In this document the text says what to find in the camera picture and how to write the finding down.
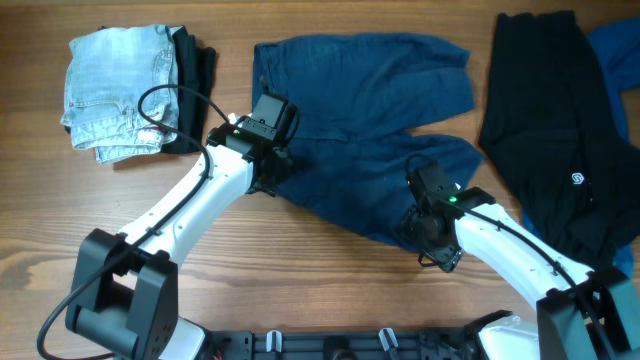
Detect folded light blue jeans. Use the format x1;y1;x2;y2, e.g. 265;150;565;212
61;24;179;164

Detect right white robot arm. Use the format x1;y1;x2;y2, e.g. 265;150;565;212
396;161;639;359

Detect blue garment under pile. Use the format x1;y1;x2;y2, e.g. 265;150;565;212
519;17;640;279

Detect folded black garment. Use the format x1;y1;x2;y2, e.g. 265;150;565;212
163;26;217;141

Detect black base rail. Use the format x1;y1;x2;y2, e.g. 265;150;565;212
199;327;559;360

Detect navy blue shorts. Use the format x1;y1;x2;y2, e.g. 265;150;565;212
253;33;483;245

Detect black pants pile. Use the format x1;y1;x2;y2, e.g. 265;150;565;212
478;9;640;271

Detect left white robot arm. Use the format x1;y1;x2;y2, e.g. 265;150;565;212
65;93;299;359

